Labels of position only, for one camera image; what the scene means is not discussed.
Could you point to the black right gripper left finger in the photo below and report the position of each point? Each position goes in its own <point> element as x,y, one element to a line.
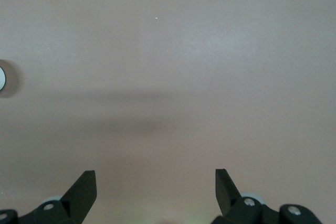
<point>78,197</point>

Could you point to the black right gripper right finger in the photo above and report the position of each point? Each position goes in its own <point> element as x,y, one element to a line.
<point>225,195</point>

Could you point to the blue bowl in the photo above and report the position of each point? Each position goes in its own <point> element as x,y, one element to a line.
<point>2,78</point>

